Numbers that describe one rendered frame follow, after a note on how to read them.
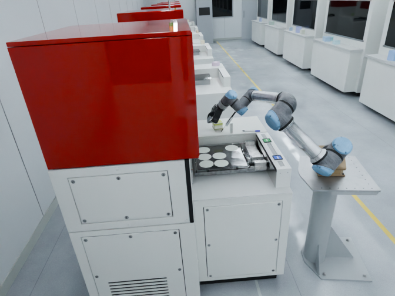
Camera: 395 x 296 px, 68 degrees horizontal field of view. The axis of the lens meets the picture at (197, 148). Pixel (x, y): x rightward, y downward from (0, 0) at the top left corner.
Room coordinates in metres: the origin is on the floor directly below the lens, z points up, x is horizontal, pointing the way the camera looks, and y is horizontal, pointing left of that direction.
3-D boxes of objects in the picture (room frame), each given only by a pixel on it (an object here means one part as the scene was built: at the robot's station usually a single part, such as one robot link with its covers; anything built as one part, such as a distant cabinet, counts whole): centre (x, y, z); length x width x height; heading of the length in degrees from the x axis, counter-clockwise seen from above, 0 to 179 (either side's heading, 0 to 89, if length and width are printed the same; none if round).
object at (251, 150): (1.90, -0.42, 0.87); 0.36 x 0.08 x 0.03; 2
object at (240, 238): (1.96, -0.26, 0.41); 0.97 x 0.64 x 0.82; 2
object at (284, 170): (1.82, -0.52, 0.89); 0.55 x 0.09 x 0.14; 2
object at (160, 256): (1.67, 0.40, 0.41); 0.82 x 0.71 x 0.82; 2
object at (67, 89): (1.67, 0.38, 1.52); 0.81 x 0.75 x 0.59; 2
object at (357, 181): (1.70, -0.91, 0.75); 0.45 x 0.44 x 0.13; 83
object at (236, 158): (1.88, -0.16, 0.90); 0.34 x 0.34 x 0.01; 2
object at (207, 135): (2.27, -0.24, 0.89); 0.62 x 0.35 x 0.14; 92
